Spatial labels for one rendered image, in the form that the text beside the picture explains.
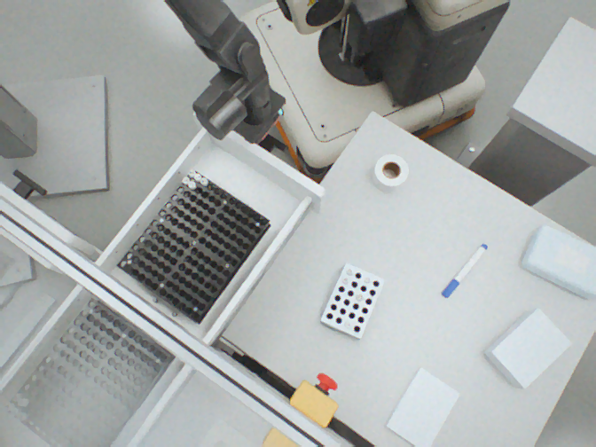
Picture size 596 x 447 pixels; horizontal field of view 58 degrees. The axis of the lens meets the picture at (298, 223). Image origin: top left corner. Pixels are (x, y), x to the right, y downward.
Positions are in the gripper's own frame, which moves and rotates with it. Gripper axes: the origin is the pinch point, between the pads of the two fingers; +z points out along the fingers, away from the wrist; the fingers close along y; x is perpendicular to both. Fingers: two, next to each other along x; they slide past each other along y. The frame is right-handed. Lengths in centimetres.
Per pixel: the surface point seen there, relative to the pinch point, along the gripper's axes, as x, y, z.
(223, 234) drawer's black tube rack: 6.6, 19.7, 0.1
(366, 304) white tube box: 35.0, 12.6, 13.9
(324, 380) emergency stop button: 35.7, 29.9, 1.3
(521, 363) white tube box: 64, 6, 9
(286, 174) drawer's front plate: 9.8, 4.6, -3.0
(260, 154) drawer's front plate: 3.8, 4.3, -3.2
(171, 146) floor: -53, -9, 89
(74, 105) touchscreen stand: -91, -1, 85
